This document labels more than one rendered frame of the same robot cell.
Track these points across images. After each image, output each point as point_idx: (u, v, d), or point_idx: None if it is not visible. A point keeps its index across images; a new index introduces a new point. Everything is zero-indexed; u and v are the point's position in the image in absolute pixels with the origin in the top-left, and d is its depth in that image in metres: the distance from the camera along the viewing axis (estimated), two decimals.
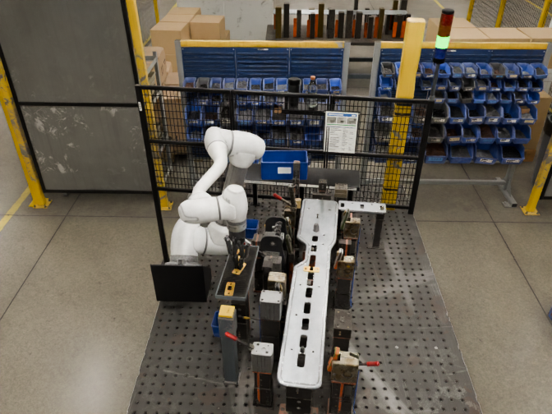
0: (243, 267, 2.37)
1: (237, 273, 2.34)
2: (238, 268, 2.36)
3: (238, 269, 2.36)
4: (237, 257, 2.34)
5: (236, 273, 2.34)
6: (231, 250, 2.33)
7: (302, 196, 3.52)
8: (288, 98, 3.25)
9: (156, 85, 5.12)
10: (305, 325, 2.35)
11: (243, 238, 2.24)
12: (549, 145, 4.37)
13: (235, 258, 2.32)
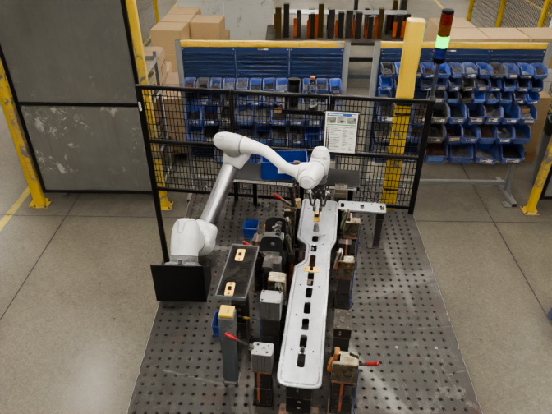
0: (319, 214, 2.97)
1: (318, 220, 2.94)
2: (316, 216, 2.95)
3: (316, 217, 2.95)
4: None
5: (317, 220, 2.94)
6: (310, 201, 2.92)
7: (302, 196, 3.52)
8: (288, 98, 3.25)
9: (156, 85, 5.12)
10: (305, 325, 2.35)
11: (324, 189, 2.84)
12: (549, 145, 4.37)
13: (315, 208, 2.91)
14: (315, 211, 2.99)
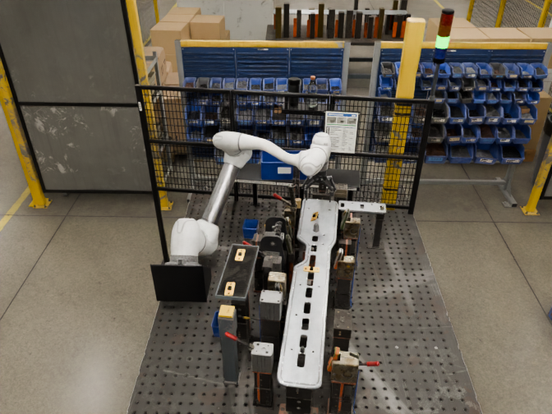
0: (317, 213, 2.97)
1: (315, 218, 2.94)
2: (314, 216, 2.96)
3: (314, 216, 2.96)
4: (307, 190, 2.89)
5: (314, 219, 2.94)
6: (303, 185, 2.87)
7: (302, 196, 3.52)
8: (288, 98, 3.25)
9: (156, 85, 5.12)
10: (305, 325, 2.35)
11: (325, 176, 2.80)
12: (549, 145, 4.37)
13: (307, 190, 2.87)
14: (314, 213, 3.01)
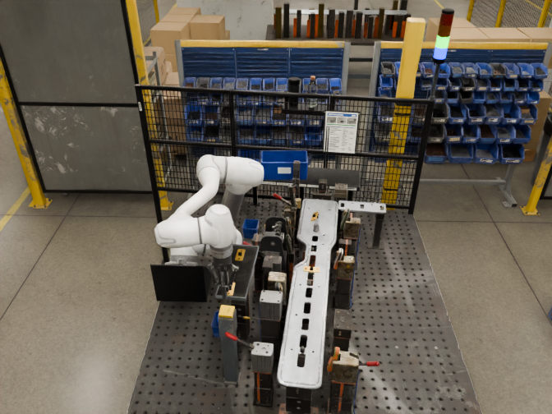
0: (317, 213, 2.97)
1: (315, 218, 2.94)
2: (314, 216, 2.96)
3: (314, 216, 2.96)
4: (224, 285, 2.08)
5: (314, 219, 2.94)
6: (216, 278, 2.06)
7: (302, 196, 3.52)
8: (288, 98, 3.25)
9: (156, 85, 5.12)
10: (305, 325, 2.35)
11: (230, 264, 1.98)
12: (549, 145, 4.37)
13: (223, 287, 2.05)
14: (314, 213, 3.01)
